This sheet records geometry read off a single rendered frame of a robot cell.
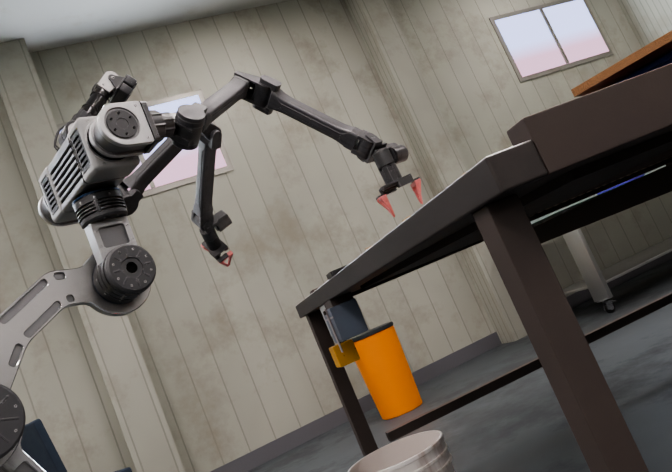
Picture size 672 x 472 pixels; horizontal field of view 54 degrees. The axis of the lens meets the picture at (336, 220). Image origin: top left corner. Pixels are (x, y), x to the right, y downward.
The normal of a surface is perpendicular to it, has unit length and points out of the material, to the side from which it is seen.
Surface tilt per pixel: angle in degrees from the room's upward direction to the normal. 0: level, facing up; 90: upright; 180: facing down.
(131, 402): 90
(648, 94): 90
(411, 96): 90
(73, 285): 90
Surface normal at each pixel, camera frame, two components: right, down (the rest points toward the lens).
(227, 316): 0.31, -0.28
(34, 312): 0.59, -0.36
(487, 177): -0.90, 0.35
